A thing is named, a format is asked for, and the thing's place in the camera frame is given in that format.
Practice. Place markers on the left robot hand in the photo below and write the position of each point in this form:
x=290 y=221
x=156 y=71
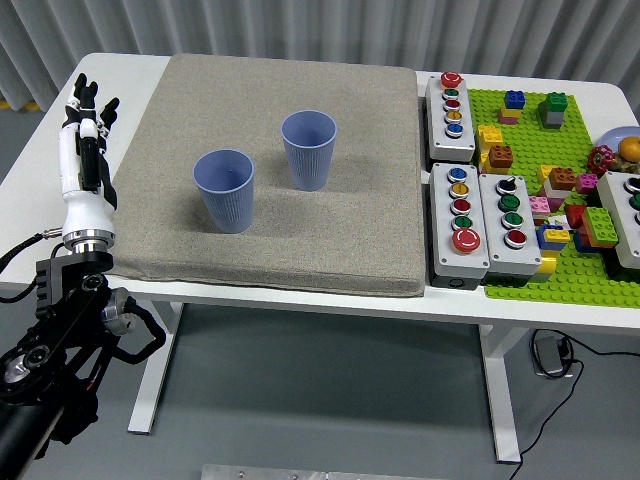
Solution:
x=85 y=212

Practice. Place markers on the blue ribbed cup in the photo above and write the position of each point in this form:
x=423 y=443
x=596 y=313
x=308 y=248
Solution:
x=225 y=205
x=310 y=165

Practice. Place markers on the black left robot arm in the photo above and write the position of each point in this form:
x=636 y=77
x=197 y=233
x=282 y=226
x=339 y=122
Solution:
x=55 y=320

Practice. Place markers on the white table leg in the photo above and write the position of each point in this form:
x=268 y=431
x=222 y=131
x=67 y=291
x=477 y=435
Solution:
x=145 y=400
x=502 y=400

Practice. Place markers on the grey curtain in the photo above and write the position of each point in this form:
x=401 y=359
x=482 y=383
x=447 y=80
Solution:
x=150 y=20

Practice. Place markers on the grey-brown mat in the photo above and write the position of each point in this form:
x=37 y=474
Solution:
x=350 y=225

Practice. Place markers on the grey five-button control box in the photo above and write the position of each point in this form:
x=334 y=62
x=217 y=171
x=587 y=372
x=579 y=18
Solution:
x=445 y=260
x=440 y=145

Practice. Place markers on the yellow toy block stack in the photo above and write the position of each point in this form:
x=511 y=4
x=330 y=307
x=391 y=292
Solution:
x=489 y=136

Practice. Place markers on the brown toy block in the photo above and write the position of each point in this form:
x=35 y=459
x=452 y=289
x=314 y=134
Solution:
x=500 y=157
x=562 y=179

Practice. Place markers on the blue yellow pink block stack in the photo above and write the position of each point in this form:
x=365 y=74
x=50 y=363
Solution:
x=514 y=100

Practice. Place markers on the green studded baseplate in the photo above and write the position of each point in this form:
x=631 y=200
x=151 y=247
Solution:
x=530 y=145

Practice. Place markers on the pink toy block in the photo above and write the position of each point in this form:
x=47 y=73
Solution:
x=539 y=205

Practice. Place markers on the yellow cylinder toy block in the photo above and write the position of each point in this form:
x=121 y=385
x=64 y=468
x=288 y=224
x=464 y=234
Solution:
x=546 y=264

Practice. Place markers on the blue yellow toy block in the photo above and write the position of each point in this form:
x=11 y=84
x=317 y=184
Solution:
x=552 y=237

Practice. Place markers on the white printed toy block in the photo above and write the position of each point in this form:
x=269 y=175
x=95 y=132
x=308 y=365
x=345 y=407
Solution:
x=556 y=221

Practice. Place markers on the green grey block stack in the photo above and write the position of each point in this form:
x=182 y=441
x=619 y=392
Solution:
x=555 y=102

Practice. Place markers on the grey power adapter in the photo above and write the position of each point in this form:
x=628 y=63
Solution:
x=547 y=355

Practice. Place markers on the red toy block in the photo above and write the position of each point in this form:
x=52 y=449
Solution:
x=575 y=216

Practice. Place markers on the magenta toy block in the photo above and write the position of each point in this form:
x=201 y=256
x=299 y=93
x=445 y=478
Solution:
x=586 y=183

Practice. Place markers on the green orange toy block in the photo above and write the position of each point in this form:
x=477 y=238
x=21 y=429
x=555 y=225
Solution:
x=600 y=225

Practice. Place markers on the red valve wheel toy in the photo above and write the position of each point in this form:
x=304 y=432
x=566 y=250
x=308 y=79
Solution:
x=600 y=159

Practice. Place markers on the light blue plate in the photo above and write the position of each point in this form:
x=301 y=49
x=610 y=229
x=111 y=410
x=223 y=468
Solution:
x=612 y=137

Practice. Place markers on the grey control box black buttons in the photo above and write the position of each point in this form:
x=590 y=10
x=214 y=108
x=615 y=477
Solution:
x=620 y=225

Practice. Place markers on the brown toy food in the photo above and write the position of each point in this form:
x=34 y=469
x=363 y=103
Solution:
x=625 y=164

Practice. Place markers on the orange toy fruit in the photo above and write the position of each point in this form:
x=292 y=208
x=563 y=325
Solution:
x=630 y=147

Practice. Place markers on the grey selector switch control box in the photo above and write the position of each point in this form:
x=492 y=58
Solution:
x=520 y=260

